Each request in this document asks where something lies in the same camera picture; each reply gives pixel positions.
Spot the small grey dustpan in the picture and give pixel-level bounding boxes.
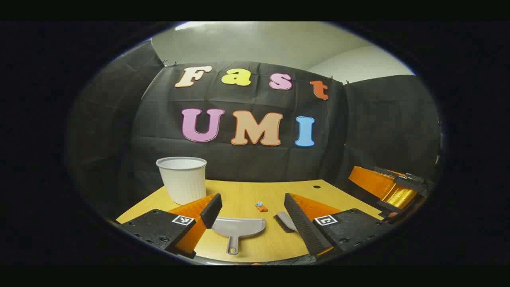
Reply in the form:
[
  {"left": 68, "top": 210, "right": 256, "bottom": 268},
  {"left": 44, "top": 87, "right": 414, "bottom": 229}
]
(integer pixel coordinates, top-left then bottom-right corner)
[{"left": 211, "top": 217, "right": 266, "bottom": 256}]

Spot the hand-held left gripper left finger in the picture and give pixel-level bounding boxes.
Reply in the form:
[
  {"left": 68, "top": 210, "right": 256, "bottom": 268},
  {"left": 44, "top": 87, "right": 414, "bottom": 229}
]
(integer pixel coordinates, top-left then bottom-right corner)
[{"left": 120, "top": 193, "right": 223, "bottom": 259}]

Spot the white ribbed garbage bin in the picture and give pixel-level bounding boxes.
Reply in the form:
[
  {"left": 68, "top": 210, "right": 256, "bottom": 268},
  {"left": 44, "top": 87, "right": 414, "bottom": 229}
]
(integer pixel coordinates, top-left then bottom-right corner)
[{"left": 156, "top": 157, "right": 208, "bottom": 205}]

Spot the small grey broom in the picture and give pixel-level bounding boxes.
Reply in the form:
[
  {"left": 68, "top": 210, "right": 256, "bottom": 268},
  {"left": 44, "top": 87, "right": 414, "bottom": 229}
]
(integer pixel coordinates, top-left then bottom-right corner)
[{"left": 274, "top": 211, "right": 298, "bottom": 233}]

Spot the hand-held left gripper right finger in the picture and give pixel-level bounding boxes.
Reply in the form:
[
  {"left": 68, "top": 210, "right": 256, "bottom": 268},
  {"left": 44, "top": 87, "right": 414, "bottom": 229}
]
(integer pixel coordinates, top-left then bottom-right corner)
[{"left": 284, "top": 193, "right": 395, "bottom": 258}]

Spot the wooden desktop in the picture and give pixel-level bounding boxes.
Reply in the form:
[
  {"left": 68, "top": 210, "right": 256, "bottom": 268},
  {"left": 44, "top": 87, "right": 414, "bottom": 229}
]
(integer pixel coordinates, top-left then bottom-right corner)
[{"left": 116, "top": 179, "right": 385, "bottom": 263}]

